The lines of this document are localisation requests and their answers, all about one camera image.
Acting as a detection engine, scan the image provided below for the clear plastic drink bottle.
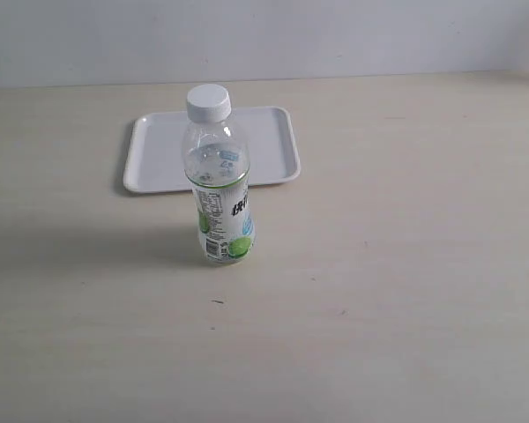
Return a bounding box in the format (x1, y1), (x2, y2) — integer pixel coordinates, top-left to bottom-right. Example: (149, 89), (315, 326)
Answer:
(182, 119), (256, 264)

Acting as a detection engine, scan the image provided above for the white plastic tray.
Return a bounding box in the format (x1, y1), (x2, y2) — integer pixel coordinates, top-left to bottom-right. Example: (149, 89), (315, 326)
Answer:
(123, 106), (302, 194)

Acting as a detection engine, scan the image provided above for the white bottle cap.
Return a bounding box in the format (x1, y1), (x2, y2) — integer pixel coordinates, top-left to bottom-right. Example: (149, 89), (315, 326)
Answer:
(186, 84), (232, 123)

